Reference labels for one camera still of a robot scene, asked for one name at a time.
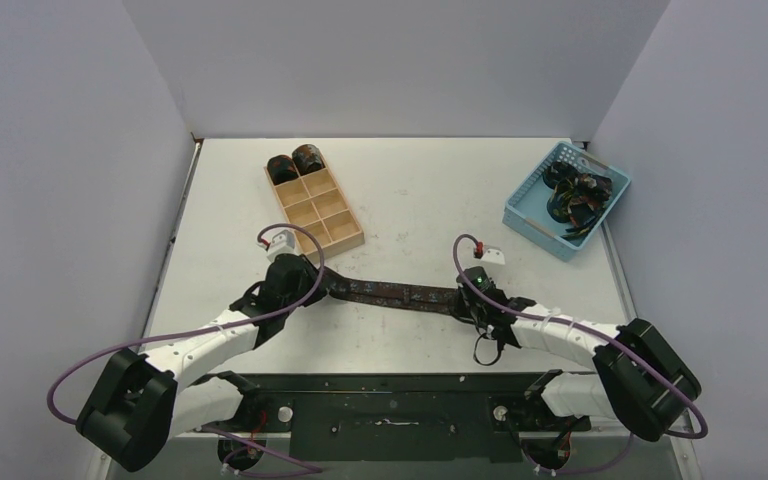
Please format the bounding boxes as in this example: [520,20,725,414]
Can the wooden compartment tray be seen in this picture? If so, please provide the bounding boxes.
[269,166,365,259]

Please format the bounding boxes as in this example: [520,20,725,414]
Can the blue plastic basket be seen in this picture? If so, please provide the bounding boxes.
[503,141,631,261]

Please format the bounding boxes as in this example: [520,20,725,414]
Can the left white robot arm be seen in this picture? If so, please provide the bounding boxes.
[75,254,325,472]

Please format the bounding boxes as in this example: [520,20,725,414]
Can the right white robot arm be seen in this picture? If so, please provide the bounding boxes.
[457,267,708,442]

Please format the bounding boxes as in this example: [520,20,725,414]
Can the colourful ties pile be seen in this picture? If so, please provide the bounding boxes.
[541,161,613,241]

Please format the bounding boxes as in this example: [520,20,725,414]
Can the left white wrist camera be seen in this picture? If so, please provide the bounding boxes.
[266,229,296,262]

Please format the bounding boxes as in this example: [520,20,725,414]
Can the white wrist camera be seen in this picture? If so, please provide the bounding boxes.
[474,244,506,266]
[266,229,296,262]

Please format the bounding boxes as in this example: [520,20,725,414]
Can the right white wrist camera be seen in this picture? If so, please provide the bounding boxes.
[474,244,506,266]

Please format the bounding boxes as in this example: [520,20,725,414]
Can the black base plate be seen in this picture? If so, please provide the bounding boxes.
[213,373,591,463]

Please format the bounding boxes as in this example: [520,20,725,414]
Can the aluminium frame rail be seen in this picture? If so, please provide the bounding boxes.
[572,140,638,323]

